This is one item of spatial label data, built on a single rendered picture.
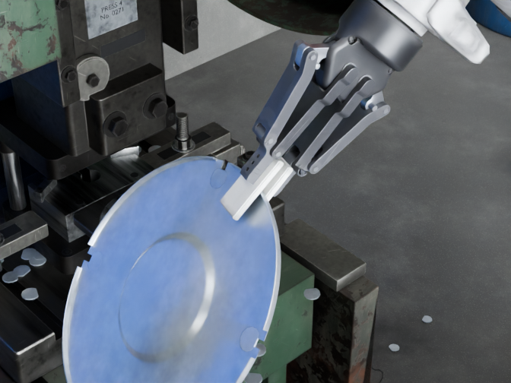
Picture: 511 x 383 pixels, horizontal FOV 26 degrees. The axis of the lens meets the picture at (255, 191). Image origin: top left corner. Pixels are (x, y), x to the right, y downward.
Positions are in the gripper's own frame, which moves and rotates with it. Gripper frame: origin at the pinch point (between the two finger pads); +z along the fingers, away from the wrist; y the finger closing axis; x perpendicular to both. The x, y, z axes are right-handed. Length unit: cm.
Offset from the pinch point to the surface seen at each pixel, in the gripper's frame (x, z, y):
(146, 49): -36.4, 0.7, -6.0
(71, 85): -29.7, 7.6, 3.6
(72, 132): -33.6, 13.5, -2.9
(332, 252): -28, 10, -47
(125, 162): -44, 17, -20
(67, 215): -36.9, 24.7, -12.4
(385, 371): -55, 34, -115
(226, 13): -186, 4, -125
